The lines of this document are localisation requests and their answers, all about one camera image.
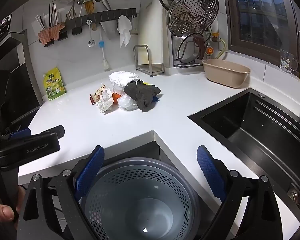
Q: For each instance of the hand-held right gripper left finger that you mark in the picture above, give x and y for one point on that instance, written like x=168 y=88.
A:
x=90 y=170

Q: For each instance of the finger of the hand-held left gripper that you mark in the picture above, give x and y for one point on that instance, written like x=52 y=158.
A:
x=55 y=130
x=20 y=133

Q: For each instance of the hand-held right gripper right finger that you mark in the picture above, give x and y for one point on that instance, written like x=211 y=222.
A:
x=210 y=172

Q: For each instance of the brown snack wrapper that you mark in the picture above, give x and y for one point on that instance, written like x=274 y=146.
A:
x=98 y=93

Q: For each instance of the small white tissue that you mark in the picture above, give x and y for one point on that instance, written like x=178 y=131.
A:
x=105 y=103

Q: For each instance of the grey perforated waste bin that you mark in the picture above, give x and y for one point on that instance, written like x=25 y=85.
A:
x=140 y=205

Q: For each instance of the clear plastic bag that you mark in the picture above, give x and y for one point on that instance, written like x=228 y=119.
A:
x=126 y=103

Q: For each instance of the white paper towel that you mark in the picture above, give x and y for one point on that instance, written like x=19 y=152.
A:
x=122 y=78

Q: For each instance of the dark grey cloth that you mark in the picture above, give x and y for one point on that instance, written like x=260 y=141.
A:
x=142 y=95

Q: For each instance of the person's left hand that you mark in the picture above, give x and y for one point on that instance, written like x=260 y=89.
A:
x=2 y=211

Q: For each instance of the black stove top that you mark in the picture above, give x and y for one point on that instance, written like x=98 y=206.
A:
x=17 y=122

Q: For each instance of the yellow seasoning pouch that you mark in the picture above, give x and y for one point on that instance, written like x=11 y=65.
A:
x=53 y=85

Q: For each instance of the black range hood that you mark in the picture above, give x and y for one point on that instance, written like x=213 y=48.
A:
x=15 y=80

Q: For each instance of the black kitchen sink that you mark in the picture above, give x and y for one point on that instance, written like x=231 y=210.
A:
x=252 y=125

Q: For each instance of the small orange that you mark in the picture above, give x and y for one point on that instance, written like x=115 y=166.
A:
x=116 y=98

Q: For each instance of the blue plastic piece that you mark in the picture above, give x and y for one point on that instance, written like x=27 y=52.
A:
x=155 y=99

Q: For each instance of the steel spoon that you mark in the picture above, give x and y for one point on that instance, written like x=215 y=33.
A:
x=90 y=43

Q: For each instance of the pink dish cloth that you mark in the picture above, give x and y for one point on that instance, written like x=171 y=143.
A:
x=50 y=33

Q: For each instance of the blue white bottle brush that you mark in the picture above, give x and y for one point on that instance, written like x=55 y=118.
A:
x=102 y=45

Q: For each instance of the beige plastic basin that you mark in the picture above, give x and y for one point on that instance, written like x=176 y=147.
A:
x=226 y=76

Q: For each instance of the bundle of chopsticks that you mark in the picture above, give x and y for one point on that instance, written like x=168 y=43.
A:
x=42 y=23

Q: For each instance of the small dark picture card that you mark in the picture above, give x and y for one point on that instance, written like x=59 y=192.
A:
x=5 y=25

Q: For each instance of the steel cleaver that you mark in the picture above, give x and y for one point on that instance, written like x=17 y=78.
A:
x=108 y=31

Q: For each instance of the steel cutting board rack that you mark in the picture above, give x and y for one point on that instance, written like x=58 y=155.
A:
x=150 y=69

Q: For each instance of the glass pot lid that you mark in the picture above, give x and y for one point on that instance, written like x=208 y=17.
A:
x=188 y=53

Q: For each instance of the orange round knob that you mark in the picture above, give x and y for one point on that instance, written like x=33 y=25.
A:
x=209 y=51

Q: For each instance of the steel lid rack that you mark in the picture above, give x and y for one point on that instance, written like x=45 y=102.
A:
x=176 y=55

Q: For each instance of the white hanging cloth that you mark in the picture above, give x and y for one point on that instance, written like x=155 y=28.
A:
x=125 y=30

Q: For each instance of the brown hanging cloth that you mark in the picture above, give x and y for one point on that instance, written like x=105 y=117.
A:
x=200 y=45

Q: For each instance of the clear glass mug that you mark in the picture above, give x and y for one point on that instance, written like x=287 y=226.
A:
x=287 y=61

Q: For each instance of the yellow gas valve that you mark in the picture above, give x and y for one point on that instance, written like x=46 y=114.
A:
x=215 y=37

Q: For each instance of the white cutting board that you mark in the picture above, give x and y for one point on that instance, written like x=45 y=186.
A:
x=151 y=30

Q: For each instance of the perforated steel steamer plate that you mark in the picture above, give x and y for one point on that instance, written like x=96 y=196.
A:
x=192 y=12

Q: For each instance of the dark framed window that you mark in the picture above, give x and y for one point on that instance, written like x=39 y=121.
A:
x=265 y=12

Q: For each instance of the black wall utensil rack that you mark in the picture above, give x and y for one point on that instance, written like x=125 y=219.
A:
x=102 y=16

